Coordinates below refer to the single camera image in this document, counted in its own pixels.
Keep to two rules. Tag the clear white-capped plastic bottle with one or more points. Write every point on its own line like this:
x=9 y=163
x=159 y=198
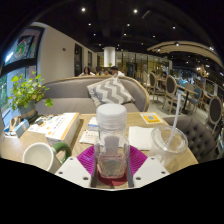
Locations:
x=111 y=146

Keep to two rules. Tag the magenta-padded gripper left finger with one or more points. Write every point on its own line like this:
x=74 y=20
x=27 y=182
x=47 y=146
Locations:
x=71 y=171

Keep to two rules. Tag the grey chevron cushion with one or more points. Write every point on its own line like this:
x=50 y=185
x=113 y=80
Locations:
x=110 y=91

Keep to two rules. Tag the yellow square card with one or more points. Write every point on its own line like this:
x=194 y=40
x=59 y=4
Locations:
x=151 y=118

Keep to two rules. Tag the white and orange tissue box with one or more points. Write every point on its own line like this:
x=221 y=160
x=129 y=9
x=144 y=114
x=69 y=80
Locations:
x=63 y=128

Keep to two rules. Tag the group of dining chairs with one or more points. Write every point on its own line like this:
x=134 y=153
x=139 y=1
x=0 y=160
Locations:
x=170 y=88

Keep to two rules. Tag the printed paper leaflet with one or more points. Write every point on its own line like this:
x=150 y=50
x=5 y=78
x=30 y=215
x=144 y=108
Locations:
x=41 y=124

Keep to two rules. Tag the flat round red coaster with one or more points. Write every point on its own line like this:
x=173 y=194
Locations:
x=115 y=182

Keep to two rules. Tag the grey tufted armchair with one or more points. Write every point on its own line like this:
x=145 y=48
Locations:
x=196 y=136

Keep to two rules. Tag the white paper napkin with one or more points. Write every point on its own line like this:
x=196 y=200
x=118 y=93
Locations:
x=140 y=137

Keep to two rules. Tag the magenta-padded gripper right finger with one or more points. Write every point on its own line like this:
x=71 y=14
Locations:
x=150 y=170

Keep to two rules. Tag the group of ceiling lights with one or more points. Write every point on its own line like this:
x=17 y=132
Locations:
x=135 y=11

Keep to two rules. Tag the person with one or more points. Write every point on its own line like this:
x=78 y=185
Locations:
x=106 y=72
x=117 y=71
x=86 y=71

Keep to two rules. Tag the small blue and white box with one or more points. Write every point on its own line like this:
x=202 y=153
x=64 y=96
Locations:
x=93 y=124

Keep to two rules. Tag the white and green mug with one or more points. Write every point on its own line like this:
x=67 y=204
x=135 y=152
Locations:
x=40 y=156

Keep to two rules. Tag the grey sofa with wooden frame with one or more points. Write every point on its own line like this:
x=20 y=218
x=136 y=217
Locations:
x=66 y=93

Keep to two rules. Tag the small light blue box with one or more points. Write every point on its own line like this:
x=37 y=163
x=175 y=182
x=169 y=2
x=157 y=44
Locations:
x=21 y=128

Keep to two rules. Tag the clear plastic cup with straw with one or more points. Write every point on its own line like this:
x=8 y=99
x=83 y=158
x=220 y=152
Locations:
x=168 y=143

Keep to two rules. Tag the green potted plant, blue pot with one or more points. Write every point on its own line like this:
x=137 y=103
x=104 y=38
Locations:
x=26 y=91

